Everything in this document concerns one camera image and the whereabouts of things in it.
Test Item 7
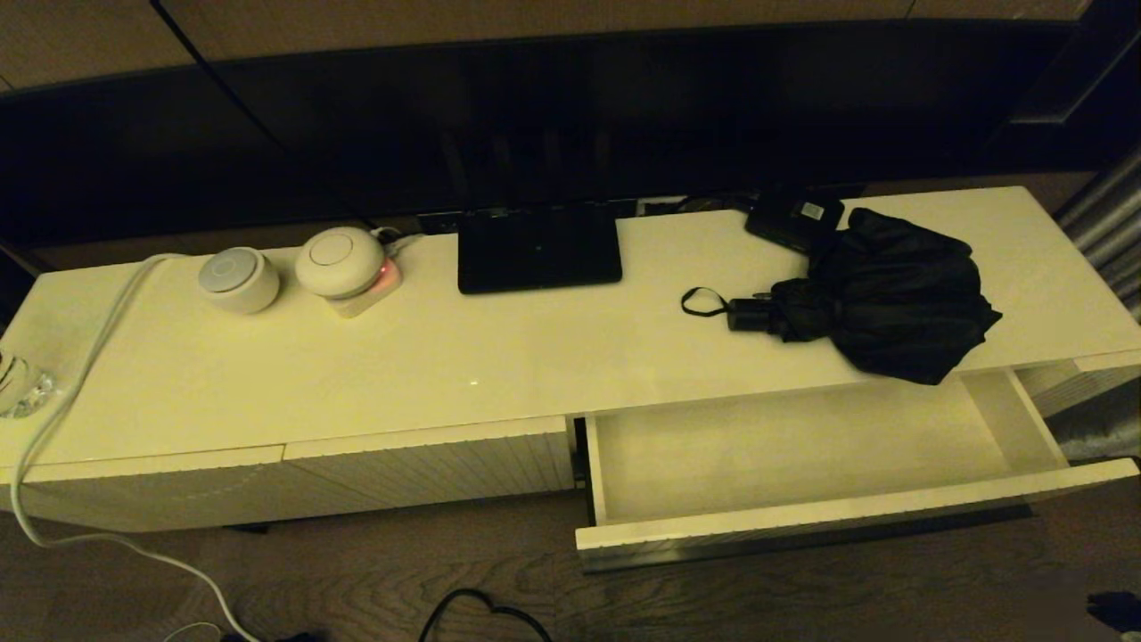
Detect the white ribbed drawer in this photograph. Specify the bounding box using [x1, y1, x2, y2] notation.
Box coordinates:
[575, 367, 1141, 572]

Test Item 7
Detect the black folding umbrella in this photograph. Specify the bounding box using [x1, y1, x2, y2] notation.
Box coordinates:
[681, 208, 1003, 386]

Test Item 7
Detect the white TV cabinet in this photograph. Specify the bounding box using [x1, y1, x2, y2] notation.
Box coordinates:
[0, 185, 1141, 534]

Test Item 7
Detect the white fabric bundle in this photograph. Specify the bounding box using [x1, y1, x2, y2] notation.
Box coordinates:
[1052, 382, 1141, 461]

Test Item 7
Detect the grey pleated curtain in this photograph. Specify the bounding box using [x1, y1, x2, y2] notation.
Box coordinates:
[1052, 147, 1141, 322]

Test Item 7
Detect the small black set-top box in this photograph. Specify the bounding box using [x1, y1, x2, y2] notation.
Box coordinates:
[745, 191, 845, 257]

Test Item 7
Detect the dark wooden cabinet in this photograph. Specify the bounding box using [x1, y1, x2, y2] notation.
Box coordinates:
[1007, 0, 1141, 170]

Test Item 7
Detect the black flat TV base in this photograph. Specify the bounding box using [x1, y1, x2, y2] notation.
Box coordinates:
[457, 203, 623, 296]

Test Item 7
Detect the black television screen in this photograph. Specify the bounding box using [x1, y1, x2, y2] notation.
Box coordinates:
[0, 20, 1141, 251]

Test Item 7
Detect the white ribbed flat cabinet panel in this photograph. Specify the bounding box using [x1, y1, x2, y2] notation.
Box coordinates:
[283, 416, 576, 518]

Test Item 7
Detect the white power strip red light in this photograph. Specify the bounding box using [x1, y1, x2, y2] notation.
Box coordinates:
[325, 259, 405, 319]

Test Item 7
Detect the white dome-shaped device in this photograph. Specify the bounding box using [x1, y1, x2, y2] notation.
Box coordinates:
[294, 226, 387, 300]

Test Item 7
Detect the white speaker with grey top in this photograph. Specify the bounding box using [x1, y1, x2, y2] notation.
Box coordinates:
[197, 246, 281, 314]

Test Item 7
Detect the white ribbed curved cabinet panel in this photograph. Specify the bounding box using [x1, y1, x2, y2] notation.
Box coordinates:
[0, 446, 288, 534]

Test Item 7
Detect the clear glass object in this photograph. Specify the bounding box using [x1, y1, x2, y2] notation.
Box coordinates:
[0, 350, 57, 418]

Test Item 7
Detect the black looped cable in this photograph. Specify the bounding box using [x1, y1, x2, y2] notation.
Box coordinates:
[419, 588, 554, 642]

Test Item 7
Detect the white plug with cord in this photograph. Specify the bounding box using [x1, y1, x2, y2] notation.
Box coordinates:
[370, 227, 429, 259]

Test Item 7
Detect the thick white power cable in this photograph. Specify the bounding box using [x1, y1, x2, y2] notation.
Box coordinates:
[11, 253, 261, 642]

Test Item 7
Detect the thin black wall cable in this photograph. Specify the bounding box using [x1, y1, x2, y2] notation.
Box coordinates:
[150, 0, 380, 226]

